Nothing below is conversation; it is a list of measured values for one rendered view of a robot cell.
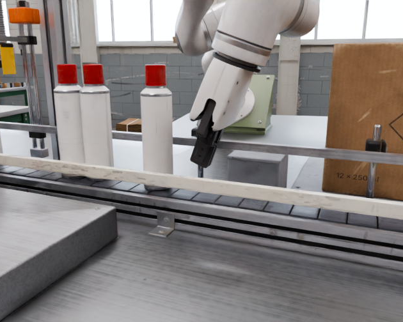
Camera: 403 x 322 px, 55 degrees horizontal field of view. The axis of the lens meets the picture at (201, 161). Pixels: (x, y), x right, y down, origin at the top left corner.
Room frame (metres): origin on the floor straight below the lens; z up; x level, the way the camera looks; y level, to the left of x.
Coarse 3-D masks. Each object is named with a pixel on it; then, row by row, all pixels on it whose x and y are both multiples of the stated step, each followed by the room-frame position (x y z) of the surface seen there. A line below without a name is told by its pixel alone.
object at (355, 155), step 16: (0, 128) 0.82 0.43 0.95; (16, 128) 0.80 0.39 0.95; (32, 128) 0.78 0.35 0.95; (48, 128) 0.77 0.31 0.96; (176, 144) 0.66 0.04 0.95; (192, 144) 0.65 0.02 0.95; (224, 144) 0.62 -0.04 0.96; (240, 144) 0.61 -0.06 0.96; (256, 144) 0.60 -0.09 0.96; (272, 144) 0.60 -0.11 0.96; (368, 160) 0.54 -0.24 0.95; (384, 160) 0.53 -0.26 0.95; (400, 160) 0.52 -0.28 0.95
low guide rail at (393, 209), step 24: (48, 168) 0.67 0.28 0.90; (72, 168) 0.65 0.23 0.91; (96, 168) 0.63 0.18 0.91; (120, 168) 0.62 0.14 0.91; (216, 192) 0.55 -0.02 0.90; (240, 192) 0.53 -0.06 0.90; (264, 192) 0.52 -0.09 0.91; (288, 192) 0.51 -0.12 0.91; (312, 192) 0.50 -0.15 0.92; (384, 216) 0.46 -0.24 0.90
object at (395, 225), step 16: (32, 176) 0.69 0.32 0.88; (48, 176) 0.69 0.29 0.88; (144, 192) 0.60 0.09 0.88; (160, 192) 0.60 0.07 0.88; (176, 192) 0.60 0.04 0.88; (192, 192) 0.60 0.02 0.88; (240, 208) 0.54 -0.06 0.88; (256, 208) 0.53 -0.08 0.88; (272, 208) 0.53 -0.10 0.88; (288, 208) 0.53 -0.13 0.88; (304, 208) 0.53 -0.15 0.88; (320, 208) 0.54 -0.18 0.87; (352, 224) 0.48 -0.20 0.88; (368, 224) 0.47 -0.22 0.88; (384, 224) 0.47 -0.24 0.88; (400, 224) 0.47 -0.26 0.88
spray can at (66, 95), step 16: (64, 64) 0.71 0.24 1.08; (64, 80) 0.68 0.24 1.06; (64, 96) 0.67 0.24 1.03; (64, 112) 0.67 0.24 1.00; (80, 112) 0.69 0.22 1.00; (64, 128) 0.67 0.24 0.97; (80, 128) 0.68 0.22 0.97; (64, 144) 0.68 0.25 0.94; (80, 144) 0.68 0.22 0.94; (64, 160) 0.68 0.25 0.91; (80, 160) 0.68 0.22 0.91; (64, 176) 0.68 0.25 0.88; (80, 176) 0.68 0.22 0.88
